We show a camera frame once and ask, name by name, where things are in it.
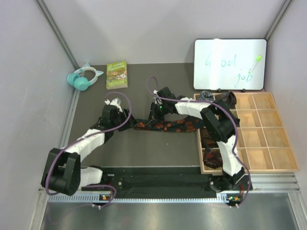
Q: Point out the white slotted cable duct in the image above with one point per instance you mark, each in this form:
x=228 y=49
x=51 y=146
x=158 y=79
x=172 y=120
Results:
x=100 y=198

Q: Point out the wooden compartment tray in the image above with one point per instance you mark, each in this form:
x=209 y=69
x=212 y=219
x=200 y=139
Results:
x=263 y=144

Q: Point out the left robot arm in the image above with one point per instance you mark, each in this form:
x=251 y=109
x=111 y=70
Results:
x=63 y=173

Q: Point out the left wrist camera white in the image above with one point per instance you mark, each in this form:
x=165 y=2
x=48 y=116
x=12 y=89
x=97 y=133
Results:
x=115 y=102

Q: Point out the white dry-erase board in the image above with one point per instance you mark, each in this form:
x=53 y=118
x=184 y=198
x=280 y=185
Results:
x=223 y=64

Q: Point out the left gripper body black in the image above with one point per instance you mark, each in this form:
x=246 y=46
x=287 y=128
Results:
x=120 y=118

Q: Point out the dark orange floral tie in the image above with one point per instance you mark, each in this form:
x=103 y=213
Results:
x=187 y=124

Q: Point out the dark brown rolled tie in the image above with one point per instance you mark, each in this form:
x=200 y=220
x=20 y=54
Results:
x=206 y=140

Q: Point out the green marker pen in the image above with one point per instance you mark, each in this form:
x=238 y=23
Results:
x=255 y=63

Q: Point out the grey rolled tie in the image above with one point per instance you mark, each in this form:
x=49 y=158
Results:
x=206 y=96

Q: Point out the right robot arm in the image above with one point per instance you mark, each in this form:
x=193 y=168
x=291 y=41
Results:
x=176 y=114

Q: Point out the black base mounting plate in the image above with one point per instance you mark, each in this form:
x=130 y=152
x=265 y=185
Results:
x=143 y=180

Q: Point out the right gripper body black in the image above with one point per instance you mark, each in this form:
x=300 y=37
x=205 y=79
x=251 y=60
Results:
x=159 y=111

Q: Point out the brown red rolled tie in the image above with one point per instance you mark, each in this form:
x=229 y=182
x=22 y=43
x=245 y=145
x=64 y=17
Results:
x=228 y=97

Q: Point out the teal cat-ear headphones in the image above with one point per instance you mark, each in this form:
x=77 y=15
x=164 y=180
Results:
x=79 y=81

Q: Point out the green paperback book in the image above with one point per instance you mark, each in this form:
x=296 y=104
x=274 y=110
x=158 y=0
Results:
x=116 y=75

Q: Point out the red patterned rolled tie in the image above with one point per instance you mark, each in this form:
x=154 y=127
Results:
x=212 y=158

